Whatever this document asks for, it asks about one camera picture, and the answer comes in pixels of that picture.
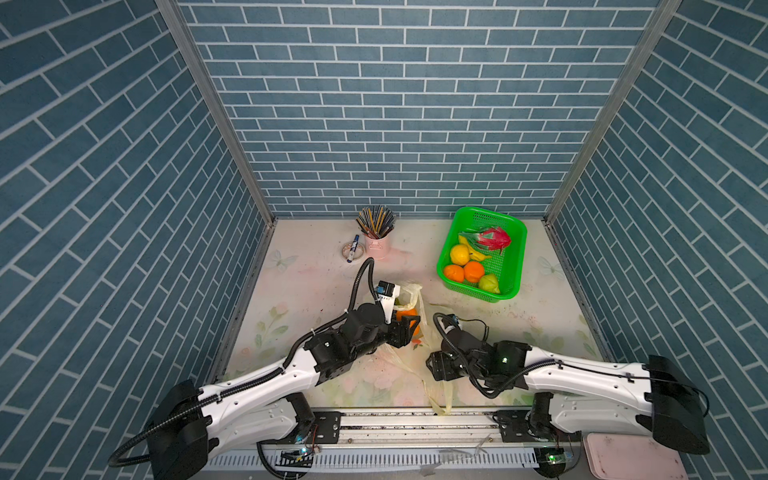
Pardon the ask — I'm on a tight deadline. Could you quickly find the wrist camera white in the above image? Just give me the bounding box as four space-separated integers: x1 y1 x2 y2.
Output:
439 314 461 333
375 280 400 324

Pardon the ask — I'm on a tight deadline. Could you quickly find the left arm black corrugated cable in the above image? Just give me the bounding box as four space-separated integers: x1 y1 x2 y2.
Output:
106 257 376 469

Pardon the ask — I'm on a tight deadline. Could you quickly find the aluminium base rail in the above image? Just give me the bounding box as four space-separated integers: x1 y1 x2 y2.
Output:
155 406 661 475

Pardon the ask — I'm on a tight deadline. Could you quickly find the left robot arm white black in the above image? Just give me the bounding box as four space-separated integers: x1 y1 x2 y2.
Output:
146 302 421 479

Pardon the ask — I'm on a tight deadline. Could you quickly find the pink pencil cup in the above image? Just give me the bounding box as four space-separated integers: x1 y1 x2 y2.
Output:
365 233 392 260

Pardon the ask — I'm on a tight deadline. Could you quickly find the blue marker pen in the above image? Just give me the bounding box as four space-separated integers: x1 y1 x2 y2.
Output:
346 235 360 263

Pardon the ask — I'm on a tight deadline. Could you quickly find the red dragon fruit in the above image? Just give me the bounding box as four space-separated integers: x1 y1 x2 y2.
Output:
459 227 512 252

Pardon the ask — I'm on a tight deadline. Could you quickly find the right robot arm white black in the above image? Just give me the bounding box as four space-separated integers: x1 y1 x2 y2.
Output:
426 322 710 455

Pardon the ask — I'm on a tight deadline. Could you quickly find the yellow banana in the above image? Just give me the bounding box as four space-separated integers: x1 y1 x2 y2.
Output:
458 235 490 262

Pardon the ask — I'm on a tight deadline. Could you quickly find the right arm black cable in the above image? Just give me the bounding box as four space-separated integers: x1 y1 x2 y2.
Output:
431 311 711 418

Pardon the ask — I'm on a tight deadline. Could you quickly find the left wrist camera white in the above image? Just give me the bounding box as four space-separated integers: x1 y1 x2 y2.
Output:
375 280 400 324

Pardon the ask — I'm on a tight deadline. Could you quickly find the yellow printed plastic bag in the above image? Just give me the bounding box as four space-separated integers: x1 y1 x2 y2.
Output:
375 283 453 416

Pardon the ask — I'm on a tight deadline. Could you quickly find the yellow apple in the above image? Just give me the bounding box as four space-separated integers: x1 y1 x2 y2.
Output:
449 244 471 267

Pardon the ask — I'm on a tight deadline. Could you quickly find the orange fruit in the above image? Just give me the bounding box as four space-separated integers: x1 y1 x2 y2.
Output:
395 308 423 345
442 264 465 283
463 261 485 284

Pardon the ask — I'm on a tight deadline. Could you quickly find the green pear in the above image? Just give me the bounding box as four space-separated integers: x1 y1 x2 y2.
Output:
477 274 501 294

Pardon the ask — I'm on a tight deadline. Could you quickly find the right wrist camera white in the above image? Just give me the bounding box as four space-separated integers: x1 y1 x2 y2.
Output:
439 314 461 333

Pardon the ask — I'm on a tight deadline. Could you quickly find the bundle of coloured pencils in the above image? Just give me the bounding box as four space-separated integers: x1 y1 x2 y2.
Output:
356 206 396 240

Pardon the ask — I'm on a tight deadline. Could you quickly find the green plastic basket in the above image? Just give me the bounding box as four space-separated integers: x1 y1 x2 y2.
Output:
436 207 528 303

